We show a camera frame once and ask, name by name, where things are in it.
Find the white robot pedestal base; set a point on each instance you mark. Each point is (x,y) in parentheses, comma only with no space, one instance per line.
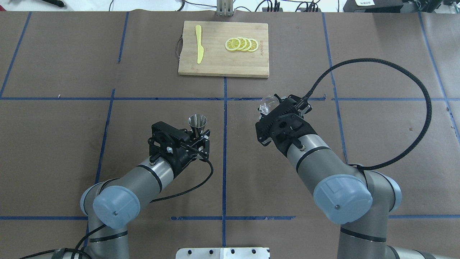
(224,253)

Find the clear glass cup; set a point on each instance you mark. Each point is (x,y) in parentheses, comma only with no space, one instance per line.
(268,104)

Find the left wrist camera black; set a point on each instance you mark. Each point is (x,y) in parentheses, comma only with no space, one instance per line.
(166,141)

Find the lemon slice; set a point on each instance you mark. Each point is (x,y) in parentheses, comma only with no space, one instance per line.
(247,45)
(253,46)
(232,44)
(242,43)

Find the bamboo cutting board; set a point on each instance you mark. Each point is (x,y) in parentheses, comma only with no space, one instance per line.
(218,61)

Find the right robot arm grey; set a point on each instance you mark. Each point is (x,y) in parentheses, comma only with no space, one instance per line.
(359,200)

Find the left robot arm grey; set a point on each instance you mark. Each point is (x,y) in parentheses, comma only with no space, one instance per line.
(112,204)

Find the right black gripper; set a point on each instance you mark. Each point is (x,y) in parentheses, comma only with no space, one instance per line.
(304,126)

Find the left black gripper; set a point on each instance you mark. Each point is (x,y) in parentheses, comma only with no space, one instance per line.
(183,155)

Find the aluminium frame post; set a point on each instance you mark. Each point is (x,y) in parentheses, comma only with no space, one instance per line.
(225,8)

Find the steel jigger measuring cup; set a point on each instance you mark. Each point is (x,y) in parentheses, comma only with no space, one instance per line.
(197,122)

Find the yellow plastic knife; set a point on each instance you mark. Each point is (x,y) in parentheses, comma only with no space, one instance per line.
(200,48)

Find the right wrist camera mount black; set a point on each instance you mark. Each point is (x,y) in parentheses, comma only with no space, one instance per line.
(279,115)

